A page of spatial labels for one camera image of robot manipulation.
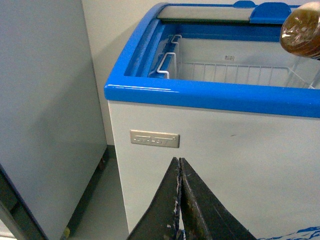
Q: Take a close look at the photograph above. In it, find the silver brand name plate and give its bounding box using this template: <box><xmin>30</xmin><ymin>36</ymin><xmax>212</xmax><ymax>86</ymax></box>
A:
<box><xmin>130</xmin><ymin>130</ymin><xmax>180</xmax><ymax>149</ymax></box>

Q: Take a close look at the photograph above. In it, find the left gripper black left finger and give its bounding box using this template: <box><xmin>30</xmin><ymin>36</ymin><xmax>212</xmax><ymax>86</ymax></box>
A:
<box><xmin>128</xmin><ymin>157</ymin><xmax>183</xmax><ymax>240</ymax></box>

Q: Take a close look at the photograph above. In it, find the red label drink bottle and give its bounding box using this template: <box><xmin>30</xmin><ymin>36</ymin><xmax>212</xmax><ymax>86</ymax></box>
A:
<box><xmin>280</xmin><ymin>1</ymin><xmax>320</xmax><ymax>60</ymax></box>

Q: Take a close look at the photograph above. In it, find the white wire freezer basket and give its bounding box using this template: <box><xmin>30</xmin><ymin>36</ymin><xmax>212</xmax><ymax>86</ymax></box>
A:
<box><xmin>148</xmin><ymin>34</ymin><xmax>320</xmax><ymax>90</ymax></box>

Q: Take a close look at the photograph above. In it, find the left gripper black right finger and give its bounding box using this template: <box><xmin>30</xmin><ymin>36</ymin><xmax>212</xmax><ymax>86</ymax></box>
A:
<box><xmin>179</xmin><ymin>158</ymin><xmax>255</xmax><ymax>240</ymax></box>

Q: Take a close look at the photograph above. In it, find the white chest freezer blue rim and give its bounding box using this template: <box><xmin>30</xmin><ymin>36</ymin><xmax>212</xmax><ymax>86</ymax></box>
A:
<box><xmin>104</xmin><ymin>2</ymin><xmax>320</xmax><ymax>240</ymax></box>

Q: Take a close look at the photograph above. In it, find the grey upright cabinet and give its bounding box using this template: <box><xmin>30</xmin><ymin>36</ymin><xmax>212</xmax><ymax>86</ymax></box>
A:
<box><xmin>0</xmin><ymin>0</ymin><xmax>107</xmax><ymax>240</ymax></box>

